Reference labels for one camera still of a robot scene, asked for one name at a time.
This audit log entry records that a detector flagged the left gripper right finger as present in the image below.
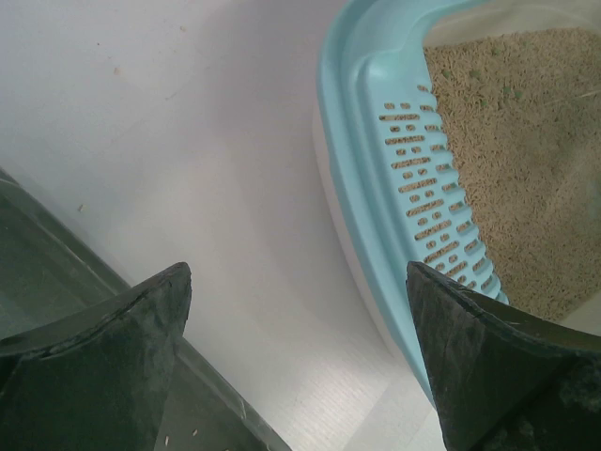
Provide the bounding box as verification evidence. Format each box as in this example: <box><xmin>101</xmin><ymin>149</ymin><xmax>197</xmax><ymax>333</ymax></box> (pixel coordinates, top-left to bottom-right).
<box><xmin>407</xmin><ymin>262</ymin><xmax>600</xmax><ymax>450</ymax></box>

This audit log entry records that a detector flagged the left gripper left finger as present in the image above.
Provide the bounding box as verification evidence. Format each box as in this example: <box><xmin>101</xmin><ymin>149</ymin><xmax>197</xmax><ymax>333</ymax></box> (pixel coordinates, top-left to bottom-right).
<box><xmin>1</xmin><ymin>262</ymin><xmax>192</xmax><ymax>450</ymax></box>

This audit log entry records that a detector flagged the grey plastic bin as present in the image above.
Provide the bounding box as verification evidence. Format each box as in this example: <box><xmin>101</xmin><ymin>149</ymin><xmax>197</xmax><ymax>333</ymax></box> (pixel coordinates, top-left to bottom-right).
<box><xmin>1</xmin><ymin>174</ymin><xmax>286</xmax><ymax>450</ymax></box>

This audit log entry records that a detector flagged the teal litter box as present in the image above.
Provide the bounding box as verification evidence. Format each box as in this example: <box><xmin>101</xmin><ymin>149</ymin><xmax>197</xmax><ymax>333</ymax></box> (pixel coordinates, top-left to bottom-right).
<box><xmin>314</xmin><ymin>1</ymin><xmax>600</xmax><ymax>389</ymax></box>

